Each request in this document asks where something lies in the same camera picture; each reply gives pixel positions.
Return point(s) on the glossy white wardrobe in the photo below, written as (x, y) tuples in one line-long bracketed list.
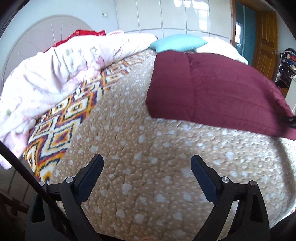
[(164, 18)]

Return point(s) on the wooden door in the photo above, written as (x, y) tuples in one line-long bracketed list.
[(266, 45)]

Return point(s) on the red cloth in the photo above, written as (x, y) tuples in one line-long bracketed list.
[(82, 41)]

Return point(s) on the white shelving unit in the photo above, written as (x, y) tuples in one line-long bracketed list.
[(285, 79)]

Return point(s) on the white pillow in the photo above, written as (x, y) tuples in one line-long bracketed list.
[(218, 46)]

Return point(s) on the maroon quilted coat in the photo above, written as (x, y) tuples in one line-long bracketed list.
[(214, 90)]

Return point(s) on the colourful diamond-patterned blanket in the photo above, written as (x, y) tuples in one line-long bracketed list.
[(51, 136)]

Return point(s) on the pink white floral duvet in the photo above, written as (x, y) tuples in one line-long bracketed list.
[(40, 82)]

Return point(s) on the teal pillow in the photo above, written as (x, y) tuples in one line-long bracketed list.
[(177, 42)]

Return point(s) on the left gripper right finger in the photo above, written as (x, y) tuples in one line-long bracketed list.
[(250, 220)]

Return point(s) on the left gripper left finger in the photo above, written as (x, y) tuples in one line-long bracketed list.
[(56, 213)]

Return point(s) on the round white headboard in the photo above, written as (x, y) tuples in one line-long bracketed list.
[(39, 37)]

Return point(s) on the beige heart-patterned bedspread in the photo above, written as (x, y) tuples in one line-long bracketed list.
[(147, 188)]

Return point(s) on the wall socket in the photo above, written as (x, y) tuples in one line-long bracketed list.
[(104, 14)]

